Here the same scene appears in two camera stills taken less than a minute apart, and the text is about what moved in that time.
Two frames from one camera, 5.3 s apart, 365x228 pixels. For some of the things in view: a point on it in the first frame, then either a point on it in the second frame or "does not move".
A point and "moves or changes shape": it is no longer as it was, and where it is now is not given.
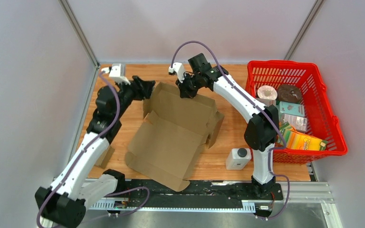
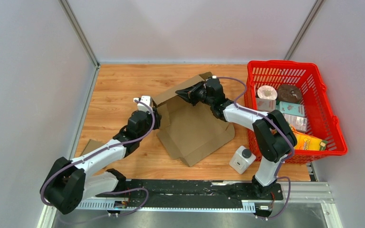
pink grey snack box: x=266 y=102 does not move
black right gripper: x=184 y=92 to x=189 y=93
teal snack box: x=292 y=109 does not move
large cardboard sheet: x=175 y=130 moves or changes shape
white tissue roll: x=267 y=92 does not move
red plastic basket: x=322 y=121 does not move
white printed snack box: x=299 y=123 does not move
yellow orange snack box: x=296 y=140 does not move
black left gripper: x=142 y=89 to x=157 y=119
